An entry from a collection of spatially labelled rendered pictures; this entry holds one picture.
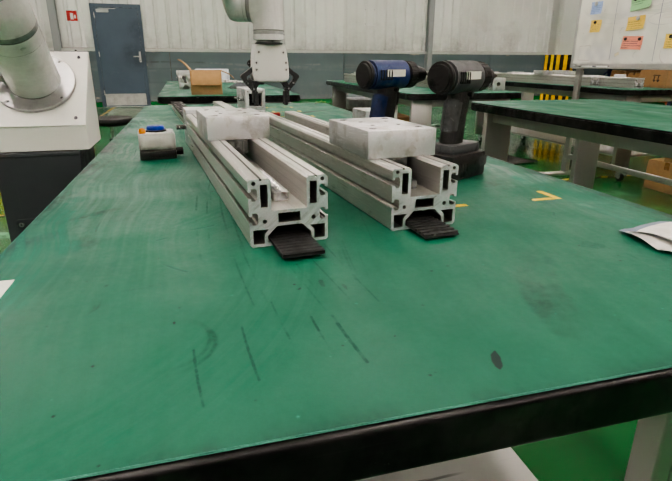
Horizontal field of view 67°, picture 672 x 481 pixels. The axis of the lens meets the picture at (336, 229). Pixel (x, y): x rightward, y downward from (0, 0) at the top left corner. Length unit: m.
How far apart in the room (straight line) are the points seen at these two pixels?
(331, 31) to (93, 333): 12.41
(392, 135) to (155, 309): 0.41
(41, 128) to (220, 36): 11.00
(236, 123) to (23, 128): 0.69
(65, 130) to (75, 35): 11.12
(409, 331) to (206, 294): 0.20
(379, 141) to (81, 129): 0.90
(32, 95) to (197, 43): 10.92
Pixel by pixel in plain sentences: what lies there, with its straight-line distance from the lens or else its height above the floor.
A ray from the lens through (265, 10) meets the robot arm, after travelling 1.44.
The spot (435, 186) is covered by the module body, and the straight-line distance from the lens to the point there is 0.71.
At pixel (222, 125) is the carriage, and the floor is 0.89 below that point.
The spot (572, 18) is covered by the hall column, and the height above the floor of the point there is 1.63.
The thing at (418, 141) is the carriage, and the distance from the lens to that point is 0.75.
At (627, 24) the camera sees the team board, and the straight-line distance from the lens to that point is 4.20.
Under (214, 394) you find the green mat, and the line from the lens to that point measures 0.37.
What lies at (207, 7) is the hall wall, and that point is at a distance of 12.39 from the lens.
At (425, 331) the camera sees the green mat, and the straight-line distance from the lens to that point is 0.44.
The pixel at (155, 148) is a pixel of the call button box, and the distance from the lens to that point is 1.23.
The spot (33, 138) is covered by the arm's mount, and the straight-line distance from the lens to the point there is 1.47.
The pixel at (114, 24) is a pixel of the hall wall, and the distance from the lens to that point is 12.41.
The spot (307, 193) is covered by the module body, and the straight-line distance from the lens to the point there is 0.62.
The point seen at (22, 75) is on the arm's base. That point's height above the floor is 0.96.
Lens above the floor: 1.00
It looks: 19 degrees down
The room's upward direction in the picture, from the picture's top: straight up
